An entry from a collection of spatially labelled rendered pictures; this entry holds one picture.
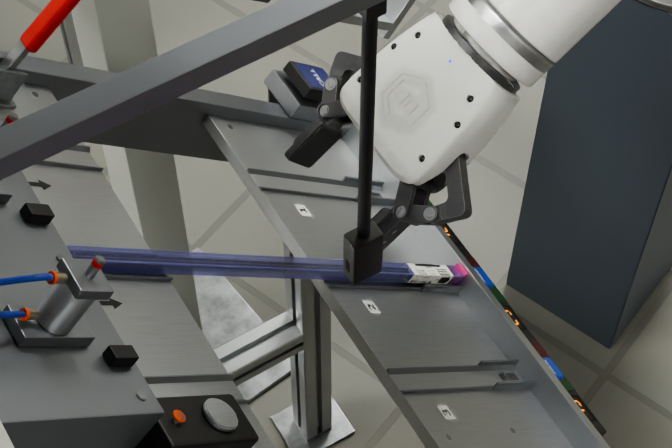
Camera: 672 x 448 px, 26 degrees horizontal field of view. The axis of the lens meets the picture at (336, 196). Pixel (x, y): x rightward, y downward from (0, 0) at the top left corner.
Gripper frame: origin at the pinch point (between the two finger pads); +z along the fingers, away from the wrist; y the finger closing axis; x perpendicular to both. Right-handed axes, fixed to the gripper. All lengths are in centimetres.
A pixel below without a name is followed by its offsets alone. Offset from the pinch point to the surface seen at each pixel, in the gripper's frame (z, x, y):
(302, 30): -14.8, -36.5, 12.8
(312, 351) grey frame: 33, 62, -21
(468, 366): 5.3, 18.9, 9.9
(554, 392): 2.7, 26.2, 14.2
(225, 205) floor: 42, 88, -61
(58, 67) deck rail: 9.1, -9.4, -20.1
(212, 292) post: 49, 82, -48
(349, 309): 7.3, 8.6, 3.5
